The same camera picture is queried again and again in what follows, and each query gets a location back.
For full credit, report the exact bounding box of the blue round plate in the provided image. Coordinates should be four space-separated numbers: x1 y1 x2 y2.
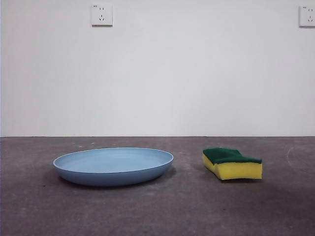
52 147 174 187

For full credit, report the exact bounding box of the yellow sponge with green pad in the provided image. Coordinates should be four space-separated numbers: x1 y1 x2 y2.
202 147 263 181

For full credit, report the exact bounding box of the white wall socket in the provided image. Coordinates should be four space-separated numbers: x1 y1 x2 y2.
299 5 315 28
91 2 114 27

